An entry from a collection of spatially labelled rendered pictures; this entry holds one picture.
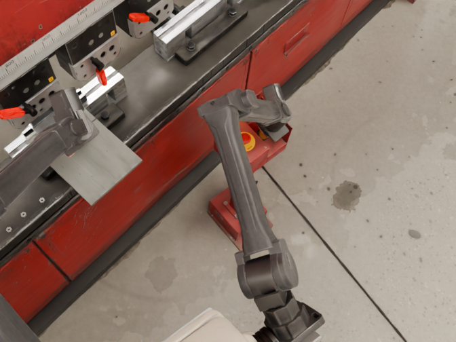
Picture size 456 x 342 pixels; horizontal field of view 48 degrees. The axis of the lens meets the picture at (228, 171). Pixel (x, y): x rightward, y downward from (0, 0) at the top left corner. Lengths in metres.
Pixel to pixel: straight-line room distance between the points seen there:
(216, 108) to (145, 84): 0.63
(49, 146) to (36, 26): 0.27
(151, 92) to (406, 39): 1.85
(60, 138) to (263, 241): 0.48
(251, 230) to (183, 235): 1.36
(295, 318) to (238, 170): 0.31
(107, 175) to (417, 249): 1.61
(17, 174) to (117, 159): 0.45
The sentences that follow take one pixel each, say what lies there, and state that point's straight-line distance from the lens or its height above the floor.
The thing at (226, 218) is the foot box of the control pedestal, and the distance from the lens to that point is 2.28.
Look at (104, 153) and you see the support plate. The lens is 1.43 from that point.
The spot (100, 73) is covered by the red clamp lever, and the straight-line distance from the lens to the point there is 1.40.
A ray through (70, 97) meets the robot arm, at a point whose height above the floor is 1.22.
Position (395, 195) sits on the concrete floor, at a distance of 2.62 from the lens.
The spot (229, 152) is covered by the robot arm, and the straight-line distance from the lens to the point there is 1.06.
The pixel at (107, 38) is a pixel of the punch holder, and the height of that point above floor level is 1.18.
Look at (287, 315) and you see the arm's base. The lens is 1.05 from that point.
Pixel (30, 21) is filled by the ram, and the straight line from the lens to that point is 1.20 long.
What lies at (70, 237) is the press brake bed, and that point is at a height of 0.60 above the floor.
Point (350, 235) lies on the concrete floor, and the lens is 2.48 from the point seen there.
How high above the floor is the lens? 2.26
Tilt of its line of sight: 65 degrees down
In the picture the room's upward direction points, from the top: 8 degrees clockwise
